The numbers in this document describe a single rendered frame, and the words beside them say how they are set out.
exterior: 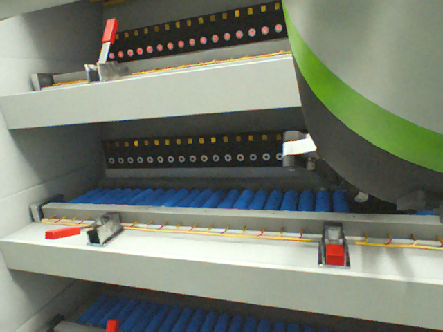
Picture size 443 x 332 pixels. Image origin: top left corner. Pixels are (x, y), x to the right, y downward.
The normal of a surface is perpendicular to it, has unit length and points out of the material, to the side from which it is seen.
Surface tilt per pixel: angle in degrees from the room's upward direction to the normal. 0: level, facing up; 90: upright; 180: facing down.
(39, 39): 90
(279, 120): 90
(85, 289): 90
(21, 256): 108
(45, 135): 90
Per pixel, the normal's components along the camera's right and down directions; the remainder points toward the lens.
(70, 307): 0.95, -0.01
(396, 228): -0.31, 0.29
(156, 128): -0.33, -0.01
